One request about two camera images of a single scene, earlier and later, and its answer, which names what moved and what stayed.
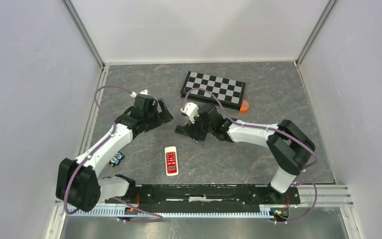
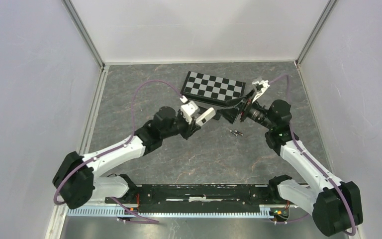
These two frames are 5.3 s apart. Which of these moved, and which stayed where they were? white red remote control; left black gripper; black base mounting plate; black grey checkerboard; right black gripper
Moved: white red remote control; left black gripper; right black gripper
Stayed: black grey checkerboard; black base mounting plate
